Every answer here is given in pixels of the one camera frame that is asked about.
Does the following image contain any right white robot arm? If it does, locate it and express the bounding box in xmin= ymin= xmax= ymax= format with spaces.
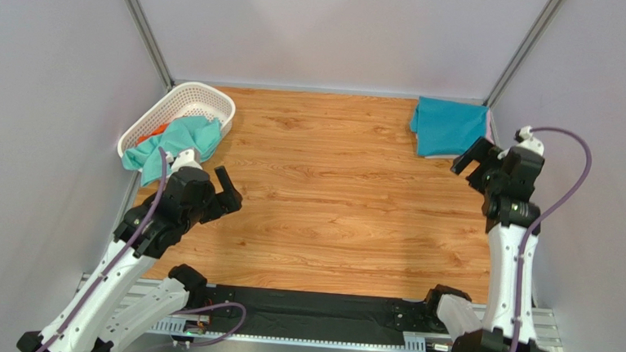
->
xmin=426 ymin=137 xmax=548 ymax=352

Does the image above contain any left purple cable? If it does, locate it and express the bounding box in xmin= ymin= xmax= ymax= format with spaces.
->
xmin=33 ymin=138 xmax=256 ymax=352

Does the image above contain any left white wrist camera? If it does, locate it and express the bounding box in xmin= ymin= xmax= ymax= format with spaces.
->
xmin=165 ymin=147 xmax=202 ymax=172

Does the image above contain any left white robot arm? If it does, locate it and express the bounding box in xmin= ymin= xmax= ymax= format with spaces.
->
xmin=16 ymin=166 xmax=242 ymax=352

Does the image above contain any aluminium frame rail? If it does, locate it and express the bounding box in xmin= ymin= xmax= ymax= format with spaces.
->
xmin=51 ymin=271 xmax=579 ymax=352

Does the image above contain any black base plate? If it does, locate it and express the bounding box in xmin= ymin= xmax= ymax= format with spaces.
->
xmin=201 ymin=285 xmax=445 ymax=345

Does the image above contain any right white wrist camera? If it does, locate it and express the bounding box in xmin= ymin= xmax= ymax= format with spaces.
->
xmin=512 ymin=125 xmax=544 ymax=157

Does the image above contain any orange garment in basket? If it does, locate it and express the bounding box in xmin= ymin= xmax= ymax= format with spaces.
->
xmin=136 ymin=123 xmax=169 ymax=145

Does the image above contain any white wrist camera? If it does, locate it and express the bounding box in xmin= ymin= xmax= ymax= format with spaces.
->
xmin=165 ymin=147 xmax=202 ymax=172
xmin=512 ymin=125 xmax=544 ymax=157

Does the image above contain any teal t shirt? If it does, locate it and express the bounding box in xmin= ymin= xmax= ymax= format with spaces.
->
xmin=409 ymin=96 xmax=492 ymax=158

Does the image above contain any light mint t shirt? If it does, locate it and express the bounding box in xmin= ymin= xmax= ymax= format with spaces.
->
xmin=121 ymin=116 xmax=222 ymax=186

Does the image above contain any folded pink t shirt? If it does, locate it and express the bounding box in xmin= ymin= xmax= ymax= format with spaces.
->
xmin=485 ymin=108 xmax=495 ymax=144

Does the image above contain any white plastic laundry basket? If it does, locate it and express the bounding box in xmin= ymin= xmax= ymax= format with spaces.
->
xmin=117 ymin=82 xmax=237 ymax=158

